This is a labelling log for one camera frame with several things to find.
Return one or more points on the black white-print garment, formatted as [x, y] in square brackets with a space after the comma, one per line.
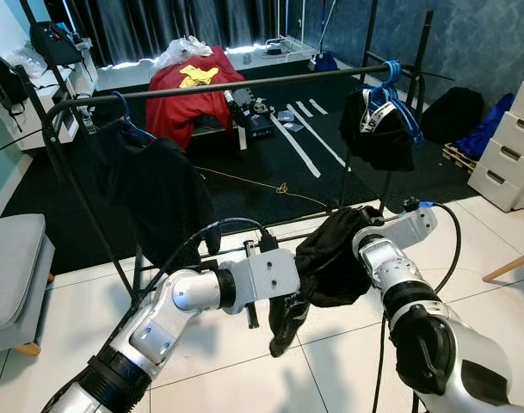
[330, 258]

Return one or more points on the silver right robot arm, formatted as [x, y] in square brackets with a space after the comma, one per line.
[434, 344]

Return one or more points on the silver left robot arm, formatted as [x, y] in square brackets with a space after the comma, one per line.
[158, 327]

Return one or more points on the blue plastic hanger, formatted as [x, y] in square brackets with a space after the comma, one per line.
[124, 116]
[391, 73]

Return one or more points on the black floor mat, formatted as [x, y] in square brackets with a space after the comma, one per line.
[262, 172]

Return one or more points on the white floor tape strip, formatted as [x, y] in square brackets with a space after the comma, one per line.
[326, 142]
[296, 148]

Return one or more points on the black shorts white waistband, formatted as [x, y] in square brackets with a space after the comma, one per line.
[378, 142]

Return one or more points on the plain black t-shirt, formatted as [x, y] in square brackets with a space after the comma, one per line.
[150, 189]

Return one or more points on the light wooden stick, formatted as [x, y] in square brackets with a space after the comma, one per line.
[511, 265]

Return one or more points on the black metal clothes rack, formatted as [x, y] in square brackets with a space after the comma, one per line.
[227, 86]

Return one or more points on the red cloth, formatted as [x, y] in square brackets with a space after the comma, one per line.
[184, 107]

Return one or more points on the blue head mop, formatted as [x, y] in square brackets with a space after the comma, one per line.
[324, 60]

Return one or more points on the black lumpy bag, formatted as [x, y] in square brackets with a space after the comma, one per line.
[451, 114]

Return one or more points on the yellow cloth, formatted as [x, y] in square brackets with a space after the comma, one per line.
[197, 76]

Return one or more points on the white drawer unit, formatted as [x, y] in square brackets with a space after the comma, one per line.
[507, 155]

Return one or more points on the blue fabric bag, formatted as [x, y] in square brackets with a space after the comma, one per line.
[490, 129]

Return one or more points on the white plastic bag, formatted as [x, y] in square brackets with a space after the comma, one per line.
[180, 50]

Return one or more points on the dark curtain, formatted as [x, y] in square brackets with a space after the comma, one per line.
[175, 26]

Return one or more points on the grey padded ottoman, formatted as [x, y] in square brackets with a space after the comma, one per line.
[12, 275]

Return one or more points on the black bag red detail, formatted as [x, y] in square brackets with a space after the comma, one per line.
[55, 43]

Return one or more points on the black backpack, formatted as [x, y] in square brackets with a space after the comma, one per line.
[3, 82]

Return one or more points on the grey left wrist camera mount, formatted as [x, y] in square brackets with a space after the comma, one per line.
[274, 275]

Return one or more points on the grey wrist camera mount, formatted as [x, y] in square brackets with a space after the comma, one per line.
[274, 275]
[408, 228]

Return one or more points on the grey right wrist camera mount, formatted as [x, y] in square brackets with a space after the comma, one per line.
[408, 228]

